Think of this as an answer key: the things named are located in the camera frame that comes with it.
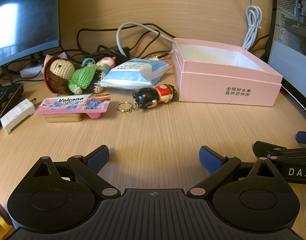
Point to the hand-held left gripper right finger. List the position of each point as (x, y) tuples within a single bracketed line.
[(210, 158)]

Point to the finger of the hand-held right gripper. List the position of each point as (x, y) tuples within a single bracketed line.
[(280, 151), (305, 138)]

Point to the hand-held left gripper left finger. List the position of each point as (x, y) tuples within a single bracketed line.
[(99, 157)]

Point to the pink snack packet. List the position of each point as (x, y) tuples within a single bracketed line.
[(68, 103)]

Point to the pink cardboard box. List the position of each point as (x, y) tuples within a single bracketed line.
[(218, 87)]

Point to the blue white plastic packet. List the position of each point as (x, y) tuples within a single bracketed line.
[(133, 75)]

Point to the pink pig figurine toy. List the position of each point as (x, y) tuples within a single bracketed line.
[(104, 63)]

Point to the crochet doll green sweater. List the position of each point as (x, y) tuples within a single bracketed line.
[(60, 70)]

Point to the white plug adapter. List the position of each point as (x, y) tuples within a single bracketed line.
[(17, 115)]

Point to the black power adapter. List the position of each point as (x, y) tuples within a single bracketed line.
[(110, 51)]

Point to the computer tower case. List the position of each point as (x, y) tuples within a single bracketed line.
[(292, 30)]

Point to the white power strip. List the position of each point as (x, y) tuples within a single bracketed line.
[(28, 72)]

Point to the black keyboard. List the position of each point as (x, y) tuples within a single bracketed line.
[(3, 100)]

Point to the small pink white toy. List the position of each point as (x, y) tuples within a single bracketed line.
[(155, 58)]

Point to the computer monitor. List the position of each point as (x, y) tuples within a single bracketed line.
[(23, 17)]

